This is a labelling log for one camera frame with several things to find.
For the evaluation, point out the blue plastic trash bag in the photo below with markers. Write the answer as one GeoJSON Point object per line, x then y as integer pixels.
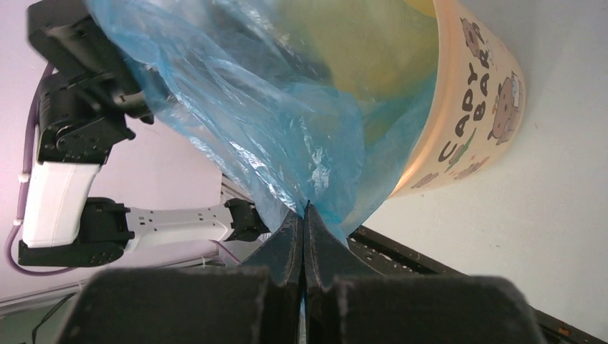
{"type": "Point", "coordinates": [298, 102]}

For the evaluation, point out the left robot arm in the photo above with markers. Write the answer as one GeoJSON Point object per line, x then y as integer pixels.
{"type": "Point", "coordinates": [78, 114]}

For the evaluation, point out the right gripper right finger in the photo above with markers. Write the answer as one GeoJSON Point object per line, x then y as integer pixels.
{"type": "Point", "coordinates": [332, 272]}

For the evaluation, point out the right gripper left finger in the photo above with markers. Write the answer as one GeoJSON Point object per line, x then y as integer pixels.
{"type": "Point", "coordinates": [257, 301]}

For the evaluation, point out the beige plastic trash bin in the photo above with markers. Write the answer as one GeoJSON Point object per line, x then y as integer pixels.
{"type": "Point", "coordinates": [477, 108]}

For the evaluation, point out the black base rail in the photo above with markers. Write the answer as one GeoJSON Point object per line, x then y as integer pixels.
{"type": "Point", "coordinates": [421, 300]}

